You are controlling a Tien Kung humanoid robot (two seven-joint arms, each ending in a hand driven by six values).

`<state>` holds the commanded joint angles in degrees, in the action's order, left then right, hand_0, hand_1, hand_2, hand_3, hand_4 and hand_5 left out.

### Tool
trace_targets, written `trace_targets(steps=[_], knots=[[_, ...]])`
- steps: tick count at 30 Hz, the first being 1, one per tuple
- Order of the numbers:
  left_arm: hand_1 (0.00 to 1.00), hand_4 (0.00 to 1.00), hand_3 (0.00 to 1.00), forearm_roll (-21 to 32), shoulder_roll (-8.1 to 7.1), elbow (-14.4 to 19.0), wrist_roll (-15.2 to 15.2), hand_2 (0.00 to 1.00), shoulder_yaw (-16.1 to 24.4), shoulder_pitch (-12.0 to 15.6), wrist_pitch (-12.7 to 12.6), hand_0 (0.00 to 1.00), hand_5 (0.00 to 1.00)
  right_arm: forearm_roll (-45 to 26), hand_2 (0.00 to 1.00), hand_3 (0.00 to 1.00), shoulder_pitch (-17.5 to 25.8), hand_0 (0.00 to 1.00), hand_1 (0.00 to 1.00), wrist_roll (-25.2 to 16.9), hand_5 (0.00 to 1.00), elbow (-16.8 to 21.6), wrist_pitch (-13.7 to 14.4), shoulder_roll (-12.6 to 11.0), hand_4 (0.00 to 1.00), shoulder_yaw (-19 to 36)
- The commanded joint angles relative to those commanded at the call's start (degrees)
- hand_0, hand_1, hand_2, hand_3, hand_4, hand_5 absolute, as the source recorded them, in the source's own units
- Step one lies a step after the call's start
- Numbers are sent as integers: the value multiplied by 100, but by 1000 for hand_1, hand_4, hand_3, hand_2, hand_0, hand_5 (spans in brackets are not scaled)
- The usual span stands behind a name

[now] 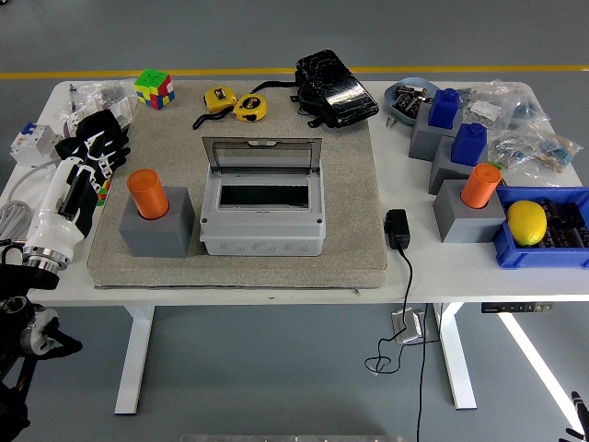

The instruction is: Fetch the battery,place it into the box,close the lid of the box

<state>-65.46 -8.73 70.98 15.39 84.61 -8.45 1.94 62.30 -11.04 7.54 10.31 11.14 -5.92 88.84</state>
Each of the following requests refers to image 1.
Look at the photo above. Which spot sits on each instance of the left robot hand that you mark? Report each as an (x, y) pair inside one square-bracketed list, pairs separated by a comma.
[(53, 216)]

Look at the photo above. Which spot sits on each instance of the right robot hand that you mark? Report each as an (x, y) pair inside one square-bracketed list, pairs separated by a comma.
[(583, 414)]

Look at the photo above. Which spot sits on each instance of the orange cylinder battery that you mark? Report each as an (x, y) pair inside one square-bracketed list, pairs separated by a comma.
[(479, 186), (147, 193)]

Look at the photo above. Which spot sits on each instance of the smoky transparent box lid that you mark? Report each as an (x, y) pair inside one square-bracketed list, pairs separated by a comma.
[(262, 154)]

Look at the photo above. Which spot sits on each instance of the grey plastic junction box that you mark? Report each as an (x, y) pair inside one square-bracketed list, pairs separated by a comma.
[(262, 230)]

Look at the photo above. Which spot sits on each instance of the blue block battery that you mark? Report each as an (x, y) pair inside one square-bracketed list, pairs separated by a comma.
[(444, 108), (468, 145)]

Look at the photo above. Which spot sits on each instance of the white circuit breaker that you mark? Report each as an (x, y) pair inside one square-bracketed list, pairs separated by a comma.
[(30, 145)]

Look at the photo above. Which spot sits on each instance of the black cloth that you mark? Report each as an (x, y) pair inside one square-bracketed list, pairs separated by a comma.
[(99, 122)]

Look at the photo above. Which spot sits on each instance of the grey block with round hole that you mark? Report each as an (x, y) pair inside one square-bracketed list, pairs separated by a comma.
[(156, 235)]

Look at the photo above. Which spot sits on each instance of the thin screwdriver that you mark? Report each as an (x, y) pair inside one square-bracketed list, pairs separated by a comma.
[(72, 96)]

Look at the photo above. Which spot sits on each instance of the black table control panel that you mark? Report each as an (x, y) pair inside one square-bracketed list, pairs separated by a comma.
[(515, 307)]

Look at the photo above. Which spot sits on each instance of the clear bag of small parts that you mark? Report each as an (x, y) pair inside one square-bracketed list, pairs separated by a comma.
[(106, 92)]

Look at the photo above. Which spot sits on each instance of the white table leg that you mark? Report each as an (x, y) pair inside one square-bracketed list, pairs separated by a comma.
[(455, 359), (133, 359)]

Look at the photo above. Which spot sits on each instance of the blue plastic bin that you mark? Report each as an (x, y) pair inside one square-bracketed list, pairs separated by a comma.
[(538, 258)]

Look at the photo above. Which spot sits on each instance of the black capacitors heap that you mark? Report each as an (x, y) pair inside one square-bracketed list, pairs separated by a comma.
[(568, 221)]

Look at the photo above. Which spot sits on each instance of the yellow lemon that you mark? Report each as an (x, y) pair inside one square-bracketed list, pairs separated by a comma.
[(527, 223)]

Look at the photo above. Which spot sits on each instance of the yellow tape measure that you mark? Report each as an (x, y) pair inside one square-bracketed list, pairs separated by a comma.
[(250, 108), (220, 99)]

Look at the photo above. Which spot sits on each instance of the grey holder block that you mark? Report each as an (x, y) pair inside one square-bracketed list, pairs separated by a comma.
[(444, 172), (423, 143), (465, 223)]

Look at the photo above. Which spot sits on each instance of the grey-brown mat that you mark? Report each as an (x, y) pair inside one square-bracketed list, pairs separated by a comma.
[(276, 271)]

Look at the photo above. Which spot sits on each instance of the clear bag of components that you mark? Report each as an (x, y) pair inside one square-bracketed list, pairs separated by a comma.
[(557, 152), (511, 149)]

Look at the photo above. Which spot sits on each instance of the small green object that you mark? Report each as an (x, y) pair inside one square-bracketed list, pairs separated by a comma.
[(496, 165)]

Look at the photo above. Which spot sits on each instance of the clear bag with white label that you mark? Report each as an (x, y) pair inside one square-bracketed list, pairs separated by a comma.
[(488, 109)]

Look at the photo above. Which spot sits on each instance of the blue-grey dish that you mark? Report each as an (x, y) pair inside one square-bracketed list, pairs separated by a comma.
[(396, 112)]

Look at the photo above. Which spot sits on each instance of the dark electronic components heap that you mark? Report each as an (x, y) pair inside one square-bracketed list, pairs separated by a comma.
[(407, 99)]

